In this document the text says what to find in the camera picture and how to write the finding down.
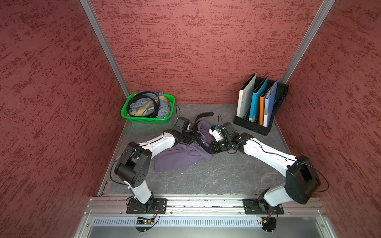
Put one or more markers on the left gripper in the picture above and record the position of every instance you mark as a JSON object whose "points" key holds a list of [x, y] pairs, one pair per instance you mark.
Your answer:
{"points": [[193, 132]]}

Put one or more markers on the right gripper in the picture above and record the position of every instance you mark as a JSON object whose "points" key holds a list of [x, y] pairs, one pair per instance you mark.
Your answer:
{"points": [[216, 149]]}

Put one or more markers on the purple trousers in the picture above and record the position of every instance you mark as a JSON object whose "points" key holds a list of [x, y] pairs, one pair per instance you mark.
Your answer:
{"points": [[181, 155]]}

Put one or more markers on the green plastic basket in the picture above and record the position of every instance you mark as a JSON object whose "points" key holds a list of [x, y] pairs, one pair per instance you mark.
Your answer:
{"points": [[166, 110]]}

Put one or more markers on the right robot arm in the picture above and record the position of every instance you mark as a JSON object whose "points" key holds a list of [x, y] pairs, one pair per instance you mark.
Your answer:
{"points": [[301, 180]]}

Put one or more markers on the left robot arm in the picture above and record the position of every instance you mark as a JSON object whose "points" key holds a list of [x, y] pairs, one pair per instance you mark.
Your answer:
{"points": [[133, 164]]}

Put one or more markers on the tan belt in basket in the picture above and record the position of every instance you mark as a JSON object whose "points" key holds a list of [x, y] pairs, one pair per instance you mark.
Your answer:
{"points": [[143, 109]]}

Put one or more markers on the black belt in basket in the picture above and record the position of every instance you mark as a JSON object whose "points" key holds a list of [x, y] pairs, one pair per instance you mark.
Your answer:
{"points": [[144, 104]]}

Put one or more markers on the grey clothes in basket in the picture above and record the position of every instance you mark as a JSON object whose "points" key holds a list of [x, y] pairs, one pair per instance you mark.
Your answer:
{"points": [[163, 108]]}

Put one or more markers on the white folder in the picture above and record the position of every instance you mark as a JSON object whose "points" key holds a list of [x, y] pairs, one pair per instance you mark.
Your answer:
{"points": [[245, 96]]}

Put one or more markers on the teal folder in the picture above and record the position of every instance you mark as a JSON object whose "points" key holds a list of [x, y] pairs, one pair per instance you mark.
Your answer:
{"points": [[255, 105]]}

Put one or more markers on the orange folder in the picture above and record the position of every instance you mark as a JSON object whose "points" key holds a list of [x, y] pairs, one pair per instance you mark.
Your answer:
{"points": [[262, 108]]}

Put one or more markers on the blue folder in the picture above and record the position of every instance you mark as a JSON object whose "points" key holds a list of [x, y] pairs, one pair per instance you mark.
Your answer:
{"points": [[269, 102]]}

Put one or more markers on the black file rack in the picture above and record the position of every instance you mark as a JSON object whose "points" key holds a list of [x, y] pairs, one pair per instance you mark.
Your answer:
{"points": [[281, 93]]}

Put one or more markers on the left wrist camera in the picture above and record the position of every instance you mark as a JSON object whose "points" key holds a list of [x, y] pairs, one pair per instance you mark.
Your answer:
{"points": [[182, 125]]}

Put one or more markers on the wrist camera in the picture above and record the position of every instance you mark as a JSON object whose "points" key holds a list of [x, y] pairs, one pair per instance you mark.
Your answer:
{"points": [[217, 132], [182, 125]]}

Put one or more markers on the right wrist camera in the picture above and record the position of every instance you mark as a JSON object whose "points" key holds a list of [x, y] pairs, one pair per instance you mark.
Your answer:
{"points": [[217, 132]]}

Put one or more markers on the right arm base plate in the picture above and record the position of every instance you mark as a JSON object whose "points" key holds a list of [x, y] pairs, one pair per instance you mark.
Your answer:
{"points": [[261, 207]]}

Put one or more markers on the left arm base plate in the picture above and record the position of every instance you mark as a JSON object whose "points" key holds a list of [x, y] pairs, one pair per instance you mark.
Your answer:
{"points": [[154, 206]]}

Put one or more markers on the aluminium front rail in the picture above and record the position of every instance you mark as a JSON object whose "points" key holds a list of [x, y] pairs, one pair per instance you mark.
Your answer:
{"points": [[216, 211]]}

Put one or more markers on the left aluminium corner post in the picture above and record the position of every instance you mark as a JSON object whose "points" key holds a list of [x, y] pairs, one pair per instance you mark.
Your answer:
{"points": [[99, 32]]}

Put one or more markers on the aluminium corner post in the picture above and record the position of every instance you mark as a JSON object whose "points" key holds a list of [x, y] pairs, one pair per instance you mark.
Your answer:
{"points": [[99, 32], [315, 25]]}

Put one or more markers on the right aluminium corner post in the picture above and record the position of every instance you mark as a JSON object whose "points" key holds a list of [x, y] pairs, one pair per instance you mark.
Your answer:
{"points": [[315, 25]]}

